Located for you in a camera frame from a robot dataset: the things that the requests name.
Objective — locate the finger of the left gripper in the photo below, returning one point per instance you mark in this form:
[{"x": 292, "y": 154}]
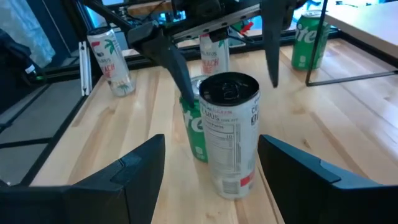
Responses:
[
  {"x": 164, "y": 56},
  {"x": 275, "y": 37}
]

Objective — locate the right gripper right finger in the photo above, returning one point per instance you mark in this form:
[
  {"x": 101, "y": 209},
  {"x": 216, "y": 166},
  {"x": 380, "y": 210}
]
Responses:
[{"x": 326, "y": 202}]

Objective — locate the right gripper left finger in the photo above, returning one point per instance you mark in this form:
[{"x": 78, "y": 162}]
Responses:
[{"x": 93, "y": 202}]

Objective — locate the white Celsius Peach Vibe can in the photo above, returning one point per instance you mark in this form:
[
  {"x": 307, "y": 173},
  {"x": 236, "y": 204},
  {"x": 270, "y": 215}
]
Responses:
[
  {"x": 112, "y": 65},
  {"x": 230, "y": 140},
  {"x": 214, "y": 59}
]

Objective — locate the green Sprite can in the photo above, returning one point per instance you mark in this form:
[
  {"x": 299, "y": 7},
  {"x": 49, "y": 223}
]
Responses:
[
  {"x": 194, "y": 133},
  {"x": 306, "y": 40}
]

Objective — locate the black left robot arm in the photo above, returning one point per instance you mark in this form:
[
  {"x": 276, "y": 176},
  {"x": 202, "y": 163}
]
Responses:
[{"x": 109, "y": 14}]

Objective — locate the wooden board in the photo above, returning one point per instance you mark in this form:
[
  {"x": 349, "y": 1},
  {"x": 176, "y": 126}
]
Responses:
[{"x": 149, "y": 8}]

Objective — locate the white aluminium bar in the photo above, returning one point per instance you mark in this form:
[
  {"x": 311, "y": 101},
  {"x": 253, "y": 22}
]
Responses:
[{"x": 84, "y": 68}]

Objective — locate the wooden shelf with black legs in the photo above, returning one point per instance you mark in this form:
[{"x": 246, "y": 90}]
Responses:
[{"x": 367, "y": 21}]

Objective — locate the translucent plastic sheet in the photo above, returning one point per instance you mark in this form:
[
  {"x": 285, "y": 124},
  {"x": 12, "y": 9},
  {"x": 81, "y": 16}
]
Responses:
[{"x": 25, "y": 31}]

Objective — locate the black device with white label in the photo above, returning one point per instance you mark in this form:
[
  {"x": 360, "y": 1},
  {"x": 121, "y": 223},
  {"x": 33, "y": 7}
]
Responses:
[{"x": 15, "y": 68}]

